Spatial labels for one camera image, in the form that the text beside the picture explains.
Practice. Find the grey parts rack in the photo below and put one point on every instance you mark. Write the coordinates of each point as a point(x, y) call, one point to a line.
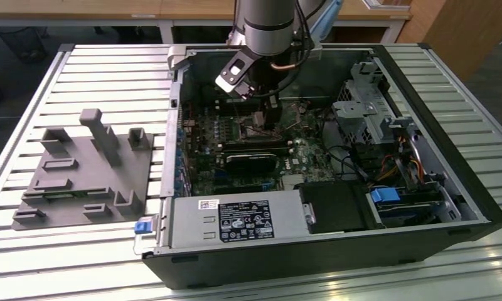
point(87, 175)

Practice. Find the blue disk carrier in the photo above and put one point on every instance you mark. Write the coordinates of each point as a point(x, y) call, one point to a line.
point(385, 195)

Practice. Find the black drive bay cover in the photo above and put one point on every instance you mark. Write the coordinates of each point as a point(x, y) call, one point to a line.
point(334, 207)

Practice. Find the blue latch tab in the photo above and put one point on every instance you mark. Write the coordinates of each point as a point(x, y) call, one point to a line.
point(143, 228)

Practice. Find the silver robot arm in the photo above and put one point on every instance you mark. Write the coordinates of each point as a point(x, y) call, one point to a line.
point(267, 25)

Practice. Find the grey metal drive cage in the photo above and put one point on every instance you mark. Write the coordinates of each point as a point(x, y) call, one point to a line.
point(360, 125)

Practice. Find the grey power supply unit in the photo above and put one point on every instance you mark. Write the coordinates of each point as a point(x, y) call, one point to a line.
point(193, 225)

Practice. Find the small silver heatsink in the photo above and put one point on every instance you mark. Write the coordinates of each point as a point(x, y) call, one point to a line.
point(294, 182)

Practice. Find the black PC case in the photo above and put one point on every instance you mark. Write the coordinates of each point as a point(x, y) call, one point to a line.
point(275, 269)

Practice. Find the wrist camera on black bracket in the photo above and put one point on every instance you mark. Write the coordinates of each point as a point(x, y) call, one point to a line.
point(234, 73)

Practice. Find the green motherboard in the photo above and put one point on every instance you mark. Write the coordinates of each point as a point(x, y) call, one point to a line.
point(314, 147)

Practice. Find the wooden desk with white frame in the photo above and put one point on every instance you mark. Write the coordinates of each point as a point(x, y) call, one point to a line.
point(108, 9)

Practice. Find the round coin battery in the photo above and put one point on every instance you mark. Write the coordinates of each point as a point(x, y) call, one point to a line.
point(301, 108)

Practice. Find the wooden cabinet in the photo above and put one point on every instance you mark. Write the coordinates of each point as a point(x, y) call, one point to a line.
point(464, 37)

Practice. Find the metal CPU socket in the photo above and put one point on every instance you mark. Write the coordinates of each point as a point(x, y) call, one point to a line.
point(251, 135)

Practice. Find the black graphics card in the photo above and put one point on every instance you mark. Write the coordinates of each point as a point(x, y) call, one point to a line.
point(251, 164)

